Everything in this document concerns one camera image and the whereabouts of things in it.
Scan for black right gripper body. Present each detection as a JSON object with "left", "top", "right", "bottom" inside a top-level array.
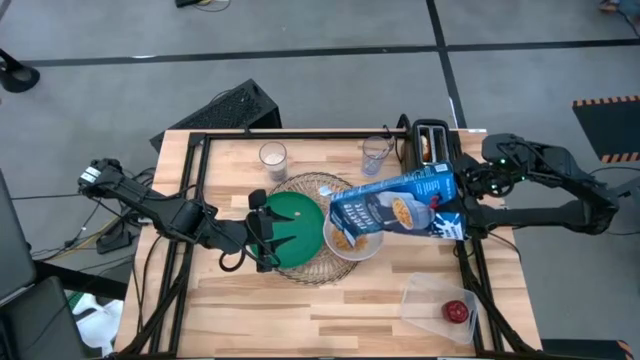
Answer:
[{"left": 455, "top": 153, "right": 502, "bottom": 202}]

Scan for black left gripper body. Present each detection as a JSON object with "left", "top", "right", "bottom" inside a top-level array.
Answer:
[{"left": 251, "top": 206, "right": 278, "bottom": 274}]

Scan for blue cereal box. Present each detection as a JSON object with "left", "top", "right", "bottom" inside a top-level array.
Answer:
[{"left": 328, "top": 160, "right": 470, "bottom": 247}]

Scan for red apple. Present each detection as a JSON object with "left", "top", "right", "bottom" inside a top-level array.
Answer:
[{"left": 441, "top": 299, "right": 470, "bottom": 325}]

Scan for green plate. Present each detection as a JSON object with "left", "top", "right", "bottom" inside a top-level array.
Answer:
[{"left": 252, "top": 191, "right": 326, "bottom": 270}]

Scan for round woven straw placemat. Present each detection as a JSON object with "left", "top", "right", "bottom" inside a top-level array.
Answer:
[{"left": 267, "top": 172, "right": 369, "bottom": 286}]

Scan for clear glass with milk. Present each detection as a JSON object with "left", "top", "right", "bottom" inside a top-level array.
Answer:
[{"left": 258, "top": 141, "right": 290, "bottom": 182}]

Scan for cereal flakes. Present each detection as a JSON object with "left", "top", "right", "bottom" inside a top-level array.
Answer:
[{"left": 330, "top": 227, "right": 371, "bottom": 254}]

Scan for black toaster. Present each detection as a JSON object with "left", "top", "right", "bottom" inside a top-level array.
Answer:
[{"left": 405, "top": 118, "right": 456, "bottom": 174}]

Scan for white bowl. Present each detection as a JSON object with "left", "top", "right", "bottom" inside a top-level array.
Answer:
[{"left": 322, "top": 209, "right": 385, "bottom": 262}]

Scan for clear blue-tinted glass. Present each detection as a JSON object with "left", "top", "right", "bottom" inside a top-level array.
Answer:
[{"left": 360, "top": 135, "right": 396, "bottom": 178}]

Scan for clear plastic container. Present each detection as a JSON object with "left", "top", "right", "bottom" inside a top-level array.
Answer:
[{"left": 399, "top": 272, "right": 480, "bottom": 345}]

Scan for black hazard-striped floor mat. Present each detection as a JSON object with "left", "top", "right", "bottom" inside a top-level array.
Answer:
[{"left": 572, "top": 94, "right": 640, "bottom": 164}]

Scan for grey tripod base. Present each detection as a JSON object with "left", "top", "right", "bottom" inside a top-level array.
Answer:
[{"left": 617, "top": 175, "right": 640, "bottom": 202}]

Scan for white bag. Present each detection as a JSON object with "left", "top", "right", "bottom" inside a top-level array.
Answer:
[{"left": 72, "top": 292, "right": 125, "bottom": 357}]

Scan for black floor stand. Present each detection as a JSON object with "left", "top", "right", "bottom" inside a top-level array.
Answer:
[{"left": 0, "top": 48, "right": 41, "bottom": 94}]

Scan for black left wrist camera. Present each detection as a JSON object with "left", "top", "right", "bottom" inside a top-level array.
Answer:
[{"left": 247, "top": 188, "right": 269, "bottom": 211}]

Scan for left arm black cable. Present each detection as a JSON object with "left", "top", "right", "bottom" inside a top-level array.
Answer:
[{"left": 218, "top": 247, "right": 252, "bottom": 274}]

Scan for black toaster cord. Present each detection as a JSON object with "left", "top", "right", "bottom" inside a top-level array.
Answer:
[{"left": 382, "top": 113, "right": 414, "bottom": 164}]

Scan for black table frame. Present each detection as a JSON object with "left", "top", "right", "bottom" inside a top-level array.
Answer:
[{"left": 117, "top": 127, "right": 544, "bottom": 359}]

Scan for black floor cables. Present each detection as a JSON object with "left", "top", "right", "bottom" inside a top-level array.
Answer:
[{"left": 9, "top": 167, "right": 157, "bottom": 264}]

